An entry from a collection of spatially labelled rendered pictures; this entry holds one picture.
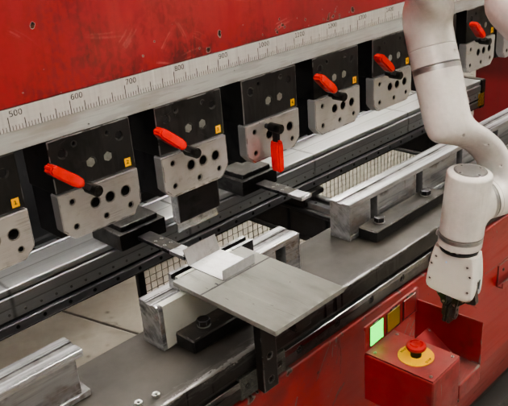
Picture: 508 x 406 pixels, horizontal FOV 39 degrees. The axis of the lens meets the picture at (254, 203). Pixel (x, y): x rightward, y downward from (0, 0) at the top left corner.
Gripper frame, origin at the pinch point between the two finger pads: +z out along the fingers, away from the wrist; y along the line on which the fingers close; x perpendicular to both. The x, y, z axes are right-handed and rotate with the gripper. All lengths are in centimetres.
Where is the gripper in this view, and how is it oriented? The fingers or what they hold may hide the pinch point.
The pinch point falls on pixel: (450, 311)
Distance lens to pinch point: 153.5
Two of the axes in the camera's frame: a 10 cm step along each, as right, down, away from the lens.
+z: 0.1, 8.9, 4.6
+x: 6.8, -3.4, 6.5
